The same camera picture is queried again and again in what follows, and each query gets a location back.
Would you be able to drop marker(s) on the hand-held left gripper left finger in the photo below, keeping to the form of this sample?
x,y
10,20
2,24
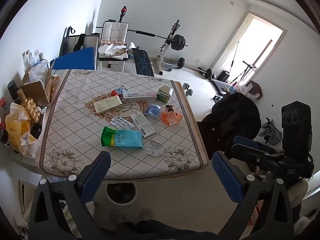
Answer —
x,y
99,171

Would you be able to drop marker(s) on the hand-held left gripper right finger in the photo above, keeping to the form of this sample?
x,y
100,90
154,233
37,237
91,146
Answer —
x,y
225,175

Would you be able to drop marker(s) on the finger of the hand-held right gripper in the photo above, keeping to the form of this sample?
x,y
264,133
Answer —
x,y
250,142
250,155

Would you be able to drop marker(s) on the round white trash bin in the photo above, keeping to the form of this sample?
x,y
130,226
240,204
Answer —
x,y
121,192

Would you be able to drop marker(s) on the cream medicine box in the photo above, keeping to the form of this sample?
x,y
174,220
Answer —
x,y
107,103

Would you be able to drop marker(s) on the blue wrapper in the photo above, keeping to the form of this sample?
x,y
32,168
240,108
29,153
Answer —
x,y
153,111

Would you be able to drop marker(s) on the person's right forearm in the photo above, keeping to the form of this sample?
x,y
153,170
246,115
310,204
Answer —
x,y
300,192

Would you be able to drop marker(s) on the grey sneakers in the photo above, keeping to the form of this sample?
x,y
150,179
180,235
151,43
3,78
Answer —
x,y
271,132

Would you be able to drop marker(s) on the green and blue packet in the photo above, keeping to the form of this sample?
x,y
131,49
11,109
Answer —
x,y
121,140

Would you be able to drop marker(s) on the blue printed blister pack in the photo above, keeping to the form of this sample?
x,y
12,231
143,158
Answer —
x,y
121,123

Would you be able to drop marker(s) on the brown stool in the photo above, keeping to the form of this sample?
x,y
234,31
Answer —
x,y
255,88

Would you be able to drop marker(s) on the floral patterned tablecloth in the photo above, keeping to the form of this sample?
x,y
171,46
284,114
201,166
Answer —
x,y
82,120

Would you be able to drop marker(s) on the clear silver blister pack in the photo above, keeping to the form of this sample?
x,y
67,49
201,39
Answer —
x,y
153,148

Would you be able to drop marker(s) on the white printed medicine card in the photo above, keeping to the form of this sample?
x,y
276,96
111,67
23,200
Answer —
x,y
142,125

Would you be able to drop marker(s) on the small black box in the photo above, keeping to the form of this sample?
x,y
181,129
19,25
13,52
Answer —
x,y
223,76

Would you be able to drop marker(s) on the crumpled orange wrapper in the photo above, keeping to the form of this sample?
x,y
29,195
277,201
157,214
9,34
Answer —
x,y
171,117

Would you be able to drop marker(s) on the small red box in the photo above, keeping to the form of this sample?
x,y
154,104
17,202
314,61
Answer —
x,y
115,93

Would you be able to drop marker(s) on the long white box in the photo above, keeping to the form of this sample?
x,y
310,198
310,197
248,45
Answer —
x,y
140,96

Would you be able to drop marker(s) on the blue and white packet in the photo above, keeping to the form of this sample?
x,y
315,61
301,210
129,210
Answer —
x,y
124,89

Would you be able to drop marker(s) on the small dark sachet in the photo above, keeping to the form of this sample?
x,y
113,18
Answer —
x,y
170,108

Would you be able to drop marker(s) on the yellow plastic bag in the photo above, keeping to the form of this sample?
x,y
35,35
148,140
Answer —
x,y
20,130

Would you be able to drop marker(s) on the gold embossed bottle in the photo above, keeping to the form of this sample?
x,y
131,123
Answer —
x,y
28,107

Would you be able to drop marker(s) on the green and white carton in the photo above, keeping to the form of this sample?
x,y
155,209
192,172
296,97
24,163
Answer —
x,y
165,93

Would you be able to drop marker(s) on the brown cardboard box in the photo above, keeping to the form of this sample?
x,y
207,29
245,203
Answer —
x,y
37,90

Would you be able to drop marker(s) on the short barbell with black plates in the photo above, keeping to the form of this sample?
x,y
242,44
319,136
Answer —
x,y
181,63

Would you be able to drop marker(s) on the blue board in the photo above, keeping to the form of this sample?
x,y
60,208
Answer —
x,y
75,60

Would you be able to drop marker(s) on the black bench pad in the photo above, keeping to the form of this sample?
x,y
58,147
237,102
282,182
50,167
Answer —
x,y
142,63

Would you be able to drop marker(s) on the white plastic bag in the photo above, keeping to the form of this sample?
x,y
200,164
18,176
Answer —
x,y
37,72

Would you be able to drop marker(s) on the dark glass bottle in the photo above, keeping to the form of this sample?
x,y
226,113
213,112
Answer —
x,y
13,88

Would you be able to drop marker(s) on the pile of light clothes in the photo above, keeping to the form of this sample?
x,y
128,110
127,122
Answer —
x,y
112,48

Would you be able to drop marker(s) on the white weight rack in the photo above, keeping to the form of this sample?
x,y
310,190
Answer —
x,y
166,48

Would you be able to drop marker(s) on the clear glass bottles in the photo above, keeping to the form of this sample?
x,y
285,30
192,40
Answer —
x,y
36,57

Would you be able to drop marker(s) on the white padded chair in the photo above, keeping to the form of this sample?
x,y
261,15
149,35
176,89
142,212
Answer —
x,y
113,32
87,41

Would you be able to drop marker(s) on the red and black stick vacuum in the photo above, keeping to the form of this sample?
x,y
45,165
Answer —
x,y
122,11

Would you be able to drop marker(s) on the white door frame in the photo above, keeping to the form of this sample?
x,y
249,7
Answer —
x,y
281,45

